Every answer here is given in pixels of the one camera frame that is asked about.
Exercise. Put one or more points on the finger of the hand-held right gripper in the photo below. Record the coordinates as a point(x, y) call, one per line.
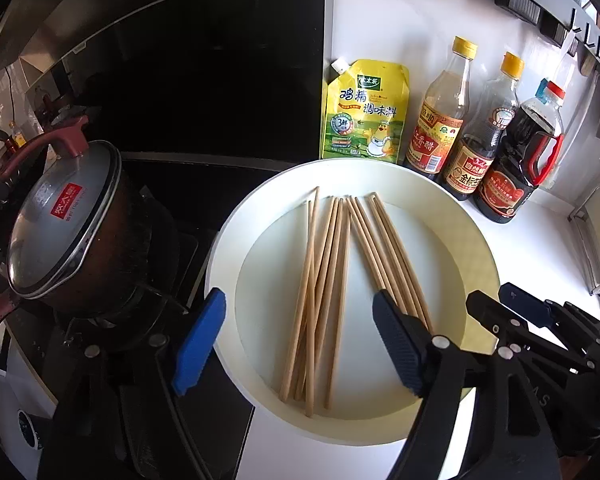
point(490, 315)
point(525, 301)

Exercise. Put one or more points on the slim yellow-cap vinegar bottle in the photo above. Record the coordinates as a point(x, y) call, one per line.
point(432, 140)

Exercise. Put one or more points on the dark red pot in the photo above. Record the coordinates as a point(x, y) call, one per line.
point(115, 240)

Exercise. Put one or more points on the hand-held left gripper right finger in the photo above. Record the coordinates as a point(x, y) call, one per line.
point(397, 345)

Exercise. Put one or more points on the glass pot lid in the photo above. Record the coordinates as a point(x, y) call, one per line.
point(55, 210)

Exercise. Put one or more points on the white round basin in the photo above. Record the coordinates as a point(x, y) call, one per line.
point(270, 280)

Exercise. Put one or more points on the black wall-mounted block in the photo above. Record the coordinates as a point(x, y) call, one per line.
point(555, 30)
point(520, 5)

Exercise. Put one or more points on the pile of wooden chopsticks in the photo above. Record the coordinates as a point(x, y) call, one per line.
point(325, 280)

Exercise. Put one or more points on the clear yellow-cap soy sauce bottle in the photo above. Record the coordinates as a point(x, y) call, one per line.
point(472, 170)

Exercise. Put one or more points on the white appliance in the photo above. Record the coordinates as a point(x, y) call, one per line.
point(10, 410)

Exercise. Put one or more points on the black gas stove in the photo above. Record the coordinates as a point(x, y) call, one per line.
point(180, 260)

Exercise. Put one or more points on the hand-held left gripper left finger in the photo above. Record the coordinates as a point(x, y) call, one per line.
point(200, 340)

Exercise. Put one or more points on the yellow seasoning pouch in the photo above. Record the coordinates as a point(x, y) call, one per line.
point(365, 120)

